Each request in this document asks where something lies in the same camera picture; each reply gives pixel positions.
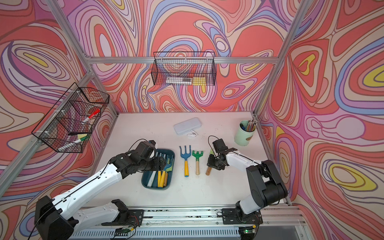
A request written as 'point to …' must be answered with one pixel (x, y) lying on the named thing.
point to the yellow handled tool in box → (160, 178)
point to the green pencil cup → (242, 137)
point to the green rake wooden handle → (197, 155)
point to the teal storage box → (146, 175)
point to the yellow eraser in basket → (199, 81)
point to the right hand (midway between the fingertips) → (211, 168)
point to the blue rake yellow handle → (186, 164)
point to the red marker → (91, 116)
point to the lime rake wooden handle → (209, 169)
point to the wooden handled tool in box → (168, 167)
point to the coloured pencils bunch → (251, 125)
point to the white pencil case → (187, 125)
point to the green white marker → (82, 139)
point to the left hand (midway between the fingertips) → (163, 164)
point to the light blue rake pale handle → (151, 179)
